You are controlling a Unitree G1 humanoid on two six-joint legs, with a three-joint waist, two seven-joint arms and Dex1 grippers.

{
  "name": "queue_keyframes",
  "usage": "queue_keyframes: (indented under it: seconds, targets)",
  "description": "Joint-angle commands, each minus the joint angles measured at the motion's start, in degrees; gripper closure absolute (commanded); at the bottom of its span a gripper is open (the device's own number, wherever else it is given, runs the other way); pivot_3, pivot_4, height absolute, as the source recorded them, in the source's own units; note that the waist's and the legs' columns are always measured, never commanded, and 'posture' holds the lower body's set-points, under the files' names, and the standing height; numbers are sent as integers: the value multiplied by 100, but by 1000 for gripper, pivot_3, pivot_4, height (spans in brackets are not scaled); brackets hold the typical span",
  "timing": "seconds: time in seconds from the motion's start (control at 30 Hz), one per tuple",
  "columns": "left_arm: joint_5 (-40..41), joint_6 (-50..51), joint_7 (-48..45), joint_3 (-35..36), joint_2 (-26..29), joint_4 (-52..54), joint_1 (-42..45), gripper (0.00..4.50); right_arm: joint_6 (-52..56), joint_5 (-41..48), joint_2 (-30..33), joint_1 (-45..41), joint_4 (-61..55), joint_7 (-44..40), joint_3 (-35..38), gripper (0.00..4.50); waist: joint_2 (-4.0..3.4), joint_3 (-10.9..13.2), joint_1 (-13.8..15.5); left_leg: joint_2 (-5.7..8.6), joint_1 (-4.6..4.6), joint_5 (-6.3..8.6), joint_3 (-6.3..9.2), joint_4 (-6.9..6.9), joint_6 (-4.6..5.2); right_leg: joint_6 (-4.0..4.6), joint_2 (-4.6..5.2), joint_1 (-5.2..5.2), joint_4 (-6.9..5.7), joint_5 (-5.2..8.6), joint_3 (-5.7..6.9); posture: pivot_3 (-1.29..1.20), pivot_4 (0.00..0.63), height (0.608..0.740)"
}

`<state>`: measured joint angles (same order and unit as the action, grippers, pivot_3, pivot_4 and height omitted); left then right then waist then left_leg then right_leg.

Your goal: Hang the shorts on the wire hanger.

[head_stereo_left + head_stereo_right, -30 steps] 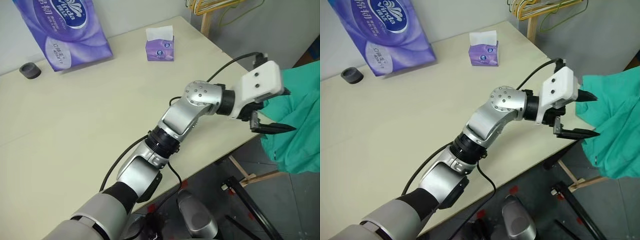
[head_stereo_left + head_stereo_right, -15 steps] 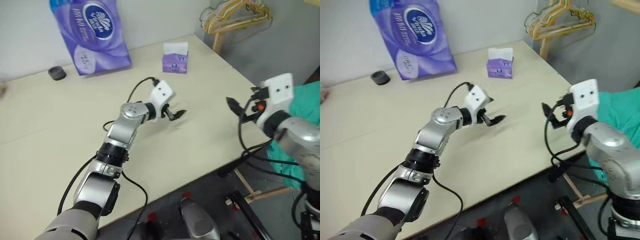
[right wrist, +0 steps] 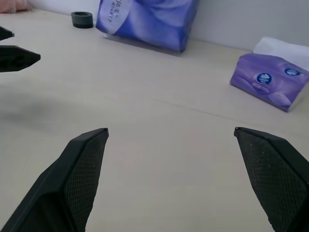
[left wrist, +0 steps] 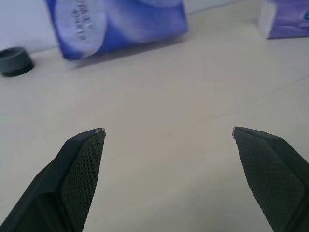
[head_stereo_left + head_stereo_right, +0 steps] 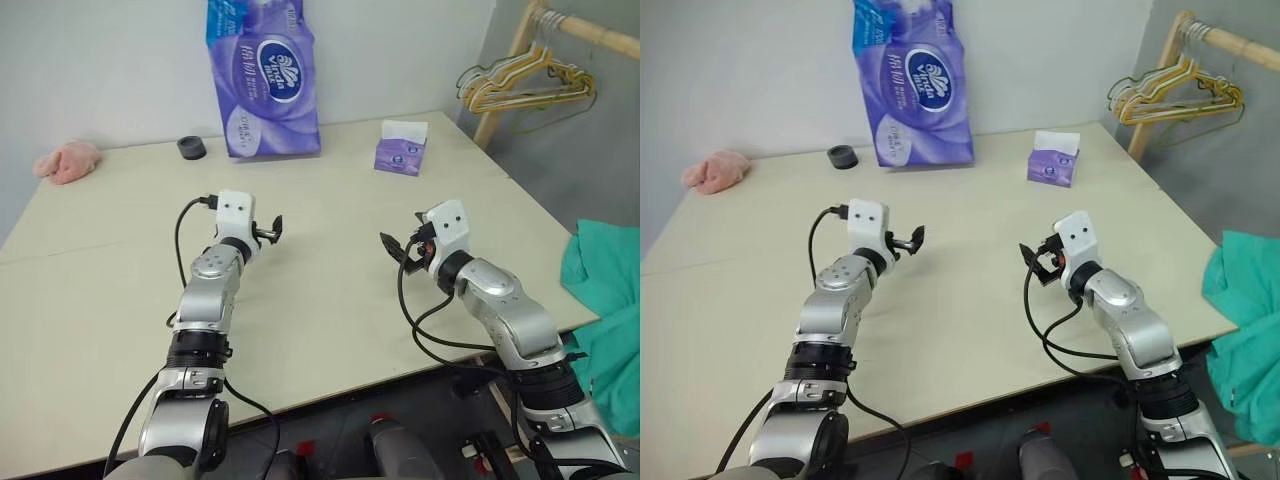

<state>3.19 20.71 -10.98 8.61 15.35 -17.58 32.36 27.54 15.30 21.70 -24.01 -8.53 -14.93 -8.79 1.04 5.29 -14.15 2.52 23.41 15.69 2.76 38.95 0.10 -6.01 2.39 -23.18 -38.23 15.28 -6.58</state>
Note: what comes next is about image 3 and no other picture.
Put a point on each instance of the purple tissue pack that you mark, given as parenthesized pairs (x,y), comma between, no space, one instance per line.
(268,82)

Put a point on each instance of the black tape roll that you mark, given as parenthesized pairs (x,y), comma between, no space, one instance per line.
(82,20)

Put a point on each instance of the pink plush cloth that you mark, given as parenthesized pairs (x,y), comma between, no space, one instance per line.
(13,5)

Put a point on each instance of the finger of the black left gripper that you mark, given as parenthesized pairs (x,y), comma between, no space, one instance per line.
(14,59)
(4,33)

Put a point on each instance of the purple toilet paper pack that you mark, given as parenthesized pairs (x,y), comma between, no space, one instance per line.
(149,21)

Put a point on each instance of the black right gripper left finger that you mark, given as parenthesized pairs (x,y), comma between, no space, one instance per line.
(58,188)

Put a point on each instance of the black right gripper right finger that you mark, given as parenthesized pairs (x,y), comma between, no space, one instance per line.
(280,178)

